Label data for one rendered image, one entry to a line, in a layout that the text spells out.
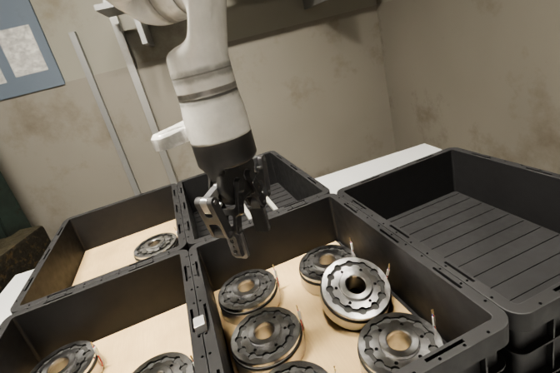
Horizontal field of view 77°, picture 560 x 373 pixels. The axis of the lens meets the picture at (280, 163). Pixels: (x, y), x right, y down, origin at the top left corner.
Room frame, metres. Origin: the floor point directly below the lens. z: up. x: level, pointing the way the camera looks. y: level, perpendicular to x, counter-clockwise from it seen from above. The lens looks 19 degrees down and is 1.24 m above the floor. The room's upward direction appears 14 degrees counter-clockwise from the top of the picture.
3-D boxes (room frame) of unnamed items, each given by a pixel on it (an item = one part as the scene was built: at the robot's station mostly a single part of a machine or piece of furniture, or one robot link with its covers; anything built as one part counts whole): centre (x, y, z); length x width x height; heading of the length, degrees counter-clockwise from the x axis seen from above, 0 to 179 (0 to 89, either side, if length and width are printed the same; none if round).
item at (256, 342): (0.40, 0.08, 0.86); 0.05 x 0.05 x 0.01
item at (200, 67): (0.42, 0.05, 1.27); 0.09 x 0.07 x 0.15; 63
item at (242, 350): (0.40, 0.08, 0.86); 0.10 x 0.10 x 0.01
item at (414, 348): (0.33, -0.09, 0.86); 0.05 x 0.05 x 0.01
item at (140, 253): (0.75, 0.33, 0.86); 0.10 x 0.10 x 0.01
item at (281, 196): (0.80, 0.11, 0.87); 0.40 x 0.30 x 0.11; 14
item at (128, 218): (0.73, 0.40, 0.87); 0.40 x 0.30 x 0.11; 14
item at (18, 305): (0.73, 0.40, 0.92); 0.40 x 0.30 x 0.02; 14
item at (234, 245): (0.39, 0.08, 1.02); 0.03 x 0.01 x 0.05; 151
